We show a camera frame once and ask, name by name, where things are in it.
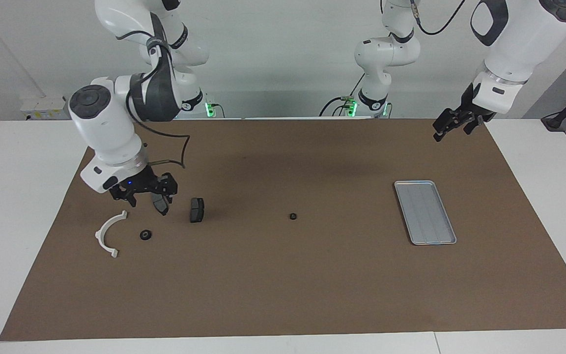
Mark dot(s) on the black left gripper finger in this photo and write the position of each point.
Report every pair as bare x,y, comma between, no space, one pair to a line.
447,122
473,127

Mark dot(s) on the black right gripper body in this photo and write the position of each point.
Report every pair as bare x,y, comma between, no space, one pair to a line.
140,186

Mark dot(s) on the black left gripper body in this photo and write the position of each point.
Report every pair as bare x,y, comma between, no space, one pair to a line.
477,113

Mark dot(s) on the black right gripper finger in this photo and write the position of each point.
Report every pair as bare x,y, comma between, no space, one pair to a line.
123,196
169,186

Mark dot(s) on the large black bearing gear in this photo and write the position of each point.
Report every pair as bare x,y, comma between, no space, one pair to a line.
146,235

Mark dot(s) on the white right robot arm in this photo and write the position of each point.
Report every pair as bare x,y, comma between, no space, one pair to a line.
106,128

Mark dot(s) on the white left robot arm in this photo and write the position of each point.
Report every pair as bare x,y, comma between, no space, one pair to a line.
523,44

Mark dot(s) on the silver metal tray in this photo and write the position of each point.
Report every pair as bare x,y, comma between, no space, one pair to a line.
430,216

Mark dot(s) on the curved dark grey brake pad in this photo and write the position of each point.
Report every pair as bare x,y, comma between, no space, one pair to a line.
161,206

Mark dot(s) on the rectangular dark grey brake pad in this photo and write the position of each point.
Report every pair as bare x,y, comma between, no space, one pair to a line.
197,210

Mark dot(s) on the white power strip box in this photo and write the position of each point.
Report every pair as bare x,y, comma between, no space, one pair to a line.
42,108

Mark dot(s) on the brown table mat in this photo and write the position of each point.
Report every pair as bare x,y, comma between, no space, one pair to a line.
283,275

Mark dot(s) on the white semicircular bracket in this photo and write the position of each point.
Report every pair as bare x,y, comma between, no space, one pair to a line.
99,236

